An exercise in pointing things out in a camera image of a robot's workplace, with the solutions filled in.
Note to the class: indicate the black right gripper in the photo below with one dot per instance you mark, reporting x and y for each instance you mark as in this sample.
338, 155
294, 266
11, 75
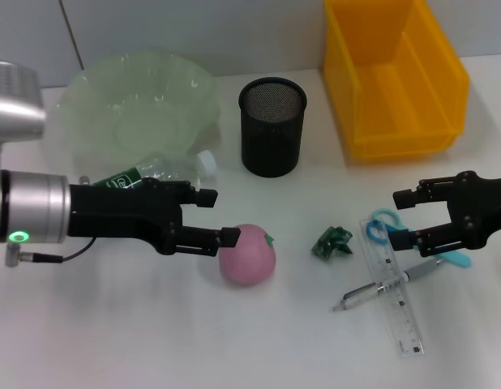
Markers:
485, 210

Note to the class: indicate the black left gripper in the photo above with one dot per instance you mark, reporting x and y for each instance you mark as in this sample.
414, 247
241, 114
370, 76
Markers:
112, 215

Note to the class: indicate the blue scissors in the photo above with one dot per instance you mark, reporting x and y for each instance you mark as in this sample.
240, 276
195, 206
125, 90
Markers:
380, 235

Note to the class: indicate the clear green-label water bottle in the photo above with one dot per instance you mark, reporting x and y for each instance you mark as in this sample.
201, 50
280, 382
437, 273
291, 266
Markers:
169, 168

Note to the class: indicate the pink toy peach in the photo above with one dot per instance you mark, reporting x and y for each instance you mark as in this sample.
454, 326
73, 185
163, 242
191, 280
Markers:
246, 263

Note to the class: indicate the green plastic wrapper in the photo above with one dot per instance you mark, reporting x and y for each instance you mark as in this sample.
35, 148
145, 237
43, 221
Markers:
331, 243

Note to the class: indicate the clear plastic ruler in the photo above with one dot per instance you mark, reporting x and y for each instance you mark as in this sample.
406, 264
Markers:
400, 312

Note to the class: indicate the grey clear pen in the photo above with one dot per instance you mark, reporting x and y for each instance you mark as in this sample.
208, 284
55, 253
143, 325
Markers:
364, 292

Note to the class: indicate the black mesh pen holder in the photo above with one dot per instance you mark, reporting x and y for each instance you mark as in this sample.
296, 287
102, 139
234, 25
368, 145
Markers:
271, 138

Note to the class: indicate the pale green glass fruit plate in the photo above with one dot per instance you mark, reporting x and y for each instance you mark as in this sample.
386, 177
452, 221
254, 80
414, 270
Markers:
133, 109

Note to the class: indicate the yellow plastic bin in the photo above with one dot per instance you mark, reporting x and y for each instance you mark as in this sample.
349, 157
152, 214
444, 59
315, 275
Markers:
400, 101

